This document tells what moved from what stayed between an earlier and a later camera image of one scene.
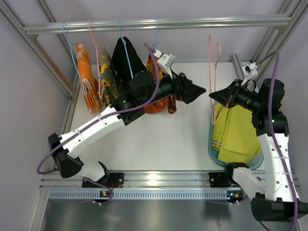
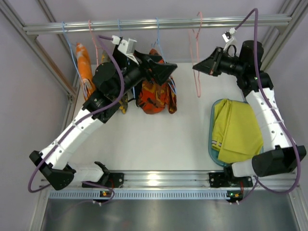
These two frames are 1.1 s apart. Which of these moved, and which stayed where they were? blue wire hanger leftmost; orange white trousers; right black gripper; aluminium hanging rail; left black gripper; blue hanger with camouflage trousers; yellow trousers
Moved: right black gripper; left black gripper
Stayed: aluminium hanging rail; blue hanger with camouflage trousers; orange white trousers; yellow trousers; blue wire hanger leftmost
